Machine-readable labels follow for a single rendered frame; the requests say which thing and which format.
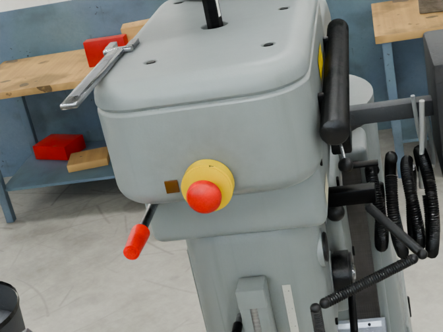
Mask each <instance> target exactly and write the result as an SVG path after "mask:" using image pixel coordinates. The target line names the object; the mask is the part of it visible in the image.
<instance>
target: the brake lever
mask: <svg viewBox="0 0 443 332"><path fill-rule="evenodd" d="M157 207H158V204H148V207H147V208H146V211H145V212H144V215H143V217H142V219H141V221H140V223H139V224H137V225H135V226H133V228H132V229H131V232H130V235H129V237H128V240H127V243H126V245H125V248H124V250H123V254H124V256H125V257H126V258H127V259H129V260H135V259H137V258H138V257H139V255H140V253H141V251H142V249H143V248H144V245H145V244H146V242H147V240H148V238H149V236H150V230H149V229H148V227H149V225H150V222H151V220H152V218H153V216H154V214H155V211H156V209H157Z"/></svg>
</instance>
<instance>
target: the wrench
mask: <svg viewBox="0 0 443 332"><path fill-rule="evenodd" d="M139 43H140V42H139V39H138V38H135V39H131V40H130V42H129V43H128V44H127V45H126V46H121V47H118V45H117V42H116V41H114V42H110V43H109V45H108V46H107V47H106V48H105V49H104V50H103V55H105V56H104V57H103V59H102V60H101V61H100V62H99V63H98V64H97V65H96V66H95V67H94V68H93V69H92V70H91V71H90V72H89V74H88V75H87V76H86V77H85V78H84V79H83V80H82V82H81V83H80V84H79V85H78V86H77V87H76V88H75V89H74V90H73V91H72V92H71V93H70V94H69V95H68V97H67V98H66V99H65V100H64V101H63V102H62V103H61V104H60V108H61V110H67V109H76V108H78V107H79V105H80V104H81V103H82V102H83V101H84V100H85V99H86V97H87V96H88V95H89V94H90V92H91V91H92V90H93V89H94V88H95V87H96V86H97V85H98V83H99V82H100V81H101V80H102V78H103V77H104V76H105V75H106V74H107V73H108V72H109V70H110V69H111V68H112V67H113V66H114V64H115V63H116V62H117V61H118V60H119V59H120V58H121V56H122V55H123V54H124V53H128V52H131V51H133V50H134V49H135V48H136V47H137V45H138V44H139Z"/></svg>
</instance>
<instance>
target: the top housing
mask: <svg viewBox="0 0 443 332"><path fill-rule="evenodd" d="M218 1H219V4H220V11H221V17H222V21H223V26H222V27H219V28H214V29H209V30H208V27H207V23H206V17H205V14H204V7H203V4H202V1H185V0H169V1H166V2H165V3H164V4H162V5H161V6H160V7H159V8H158V10H157V11H156V12H155V13H154V14H153V15H152V17H151V18H150V19H149V20H148V22H147V23H146V24H145V25H144V26H143V27H142V29H141V30H140V31H139V32H138V34H137V35H136V36H135V37H134V38H133V39H135V38H138V39H139V42H140V43H139V44H138V45H137V47H136V48H135V49H134V50H133V51H131V52H128V53H124V54H123V55H122V56H121V58H120V59H119V60H118V61H117V62H116V63H115V64H114V66H113V67H112V68H111V69H110V70H109V72H108V73H107V74H106V75H105V76H104V77H103V78H102V80H101V81H100V82H99V83H98V85H97V86H96V87H95V88H94V101H95V103H96V105H97V107H98V115H99V118H100V122H101V126H102V130H103V135H104V138H105V142H106V145H107V149H108V152H109V157H110V160H111V164H112V167H113V172H114V175H115V179H116V182H117V186H118V187H119V189H120V191H121V192H122V193H123V194H124V196H126V197H127V198H128V199H130V200H132V201H134V202H138V203H141V204H164V203H170V202H181V201H186V200H185V199H184V197H183V194H182V192H181V182H182V180H183V177H184V175H185V172H186V170H187V169H188V168H189V166H190V165H192V164H193V163H194V162H196V161H199V160H203V159H212V160H215V161H219V162H220V163H223V164H224V165H225V166H226V167H227V168H228V169H229V170H230V171H231V173H232V175H233V178H234V182H235V186H234V190H233V194H232V196H233V195H240V194H250V193H257V192H267V191H273V190H281V189H284V188H288V187H290V186H294V185H296V184H299V183H300V182H303V181H304V180H306V179H308V178H309V177H310V176H311V175H312V174H313V173H314V172H315V171H316V170H317V169H318V167H319V165H320V162H321V160H322V148H323V140H322V139H321V137H320V132H319V130H320V109H319V104H318V93H321V92H322V88H323V79H324V62H325V52H324V43H323V37H324V30H323V25H322V16H321V12H320V3H319V0H218ZM169 180H177V182H178V185H179V190H180V192H176V193H170V194H167V192H166V189H165V184H164V181H169Z"/></svg>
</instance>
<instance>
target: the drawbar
mask: <svg viewBox="0 0 443 332"><path fill-rule="evenodd" d="M202 4H203V7H204V14H205V17H206V23H207V27H208V30H209V29H214V28H219V27H222V26H223V21H222V15H221V16H220V17H219V15H218V9H217V5H216V0H202Z"/></svg>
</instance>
